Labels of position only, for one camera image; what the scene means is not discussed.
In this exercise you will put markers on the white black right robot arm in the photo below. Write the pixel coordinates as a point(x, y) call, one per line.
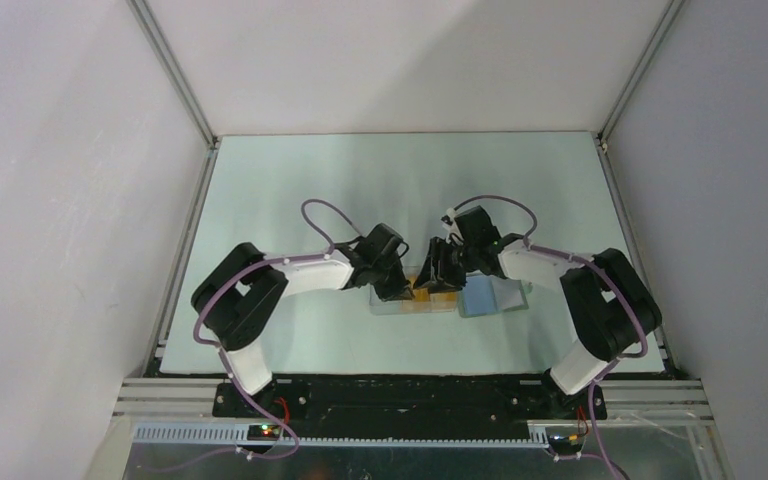
point(611, 309)

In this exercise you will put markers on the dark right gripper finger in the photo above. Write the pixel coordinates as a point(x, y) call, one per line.
point(437, 247)
point(447, 275)

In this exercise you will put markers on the aluminium frame rail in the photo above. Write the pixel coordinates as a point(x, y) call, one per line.
point(181, 408)

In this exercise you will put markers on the orange VIP card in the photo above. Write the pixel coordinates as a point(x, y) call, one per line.
point(425, 302)

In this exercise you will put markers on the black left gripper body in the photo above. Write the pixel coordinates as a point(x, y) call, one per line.
point(381, 268)

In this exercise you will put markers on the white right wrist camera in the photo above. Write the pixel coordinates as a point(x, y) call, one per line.
point(450, 225)

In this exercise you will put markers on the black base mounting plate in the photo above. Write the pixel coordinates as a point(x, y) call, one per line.
point(411, 407)

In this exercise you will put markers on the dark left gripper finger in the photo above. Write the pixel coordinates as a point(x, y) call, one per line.
point(390, 288)
point(395, 266)

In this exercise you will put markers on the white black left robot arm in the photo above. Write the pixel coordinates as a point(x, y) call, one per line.
point(237, 299)

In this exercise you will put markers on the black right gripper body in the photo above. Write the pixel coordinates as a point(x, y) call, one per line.
point(467, 251)

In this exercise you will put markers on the clear plastic tray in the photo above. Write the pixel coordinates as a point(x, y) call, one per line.
point(377, 307)

